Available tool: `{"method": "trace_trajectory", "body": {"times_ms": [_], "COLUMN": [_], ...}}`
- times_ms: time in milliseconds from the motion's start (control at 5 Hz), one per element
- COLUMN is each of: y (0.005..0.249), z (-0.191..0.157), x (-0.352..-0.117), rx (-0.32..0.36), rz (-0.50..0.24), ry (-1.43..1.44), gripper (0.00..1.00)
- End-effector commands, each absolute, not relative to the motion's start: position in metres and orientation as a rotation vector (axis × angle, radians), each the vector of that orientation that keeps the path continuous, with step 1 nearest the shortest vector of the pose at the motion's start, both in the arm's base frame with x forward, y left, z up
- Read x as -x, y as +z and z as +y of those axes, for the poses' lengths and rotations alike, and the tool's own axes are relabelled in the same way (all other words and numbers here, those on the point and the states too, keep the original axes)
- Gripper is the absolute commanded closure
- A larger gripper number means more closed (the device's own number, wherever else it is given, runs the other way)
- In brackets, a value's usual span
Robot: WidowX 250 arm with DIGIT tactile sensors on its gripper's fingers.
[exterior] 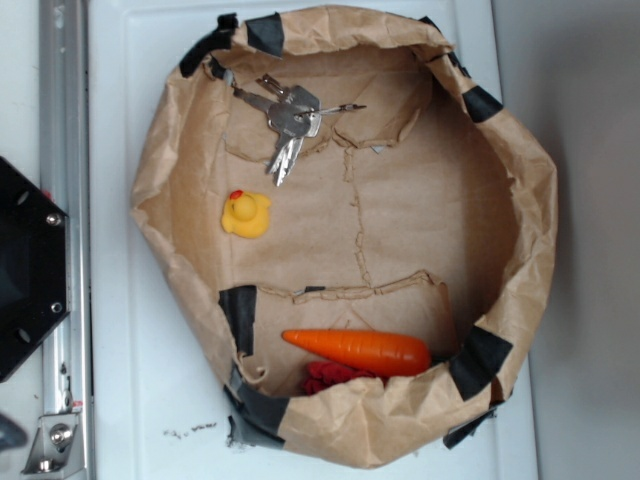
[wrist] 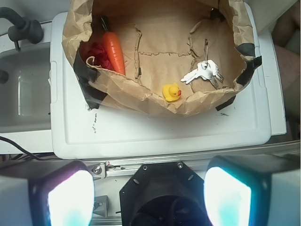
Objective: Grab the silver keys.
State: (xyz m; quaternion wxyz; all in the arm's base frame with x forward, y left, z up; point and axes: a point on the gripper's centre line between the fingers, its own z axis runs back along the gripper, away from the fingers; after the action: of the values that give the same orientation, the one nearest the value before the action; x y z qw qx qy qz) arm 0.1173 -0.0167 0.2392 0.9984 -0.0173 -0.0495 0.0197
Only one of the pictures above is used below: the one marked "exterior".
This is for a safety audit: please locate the silver key bunch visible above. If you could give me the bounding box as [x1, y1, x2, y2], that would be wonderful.
[232, 74, 366, 187]

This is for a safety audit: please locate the yellow rubber duck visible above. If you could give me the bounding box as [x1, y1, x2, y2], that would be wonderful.
[221, 190, 271, 239]

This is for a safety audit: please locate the brown paper bag bin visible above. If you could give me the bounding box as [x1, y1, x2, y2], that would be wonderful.
[131, 6, 558, 468]

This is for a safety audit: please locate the orange toy carrot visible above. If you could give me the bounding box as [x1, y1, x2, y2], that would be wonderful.
[281, 329, 432, 377]

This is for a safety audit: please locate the red cloth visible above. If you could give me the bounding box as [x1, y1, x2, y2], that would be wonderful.
[301, 361, 388, 396]

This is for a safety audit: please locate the aluminium frame rail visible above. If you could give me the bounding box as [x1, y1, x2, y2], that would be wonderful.
[38, 1, 95, 479]

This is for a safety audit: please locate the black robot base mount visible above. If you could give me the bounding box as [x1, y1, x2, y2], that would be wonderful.
[1, 159, 69, 382]

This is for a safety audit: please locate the metal corner bracket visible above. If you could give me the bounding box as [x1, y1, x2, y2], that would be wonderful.
[21, 413, 83, 479]

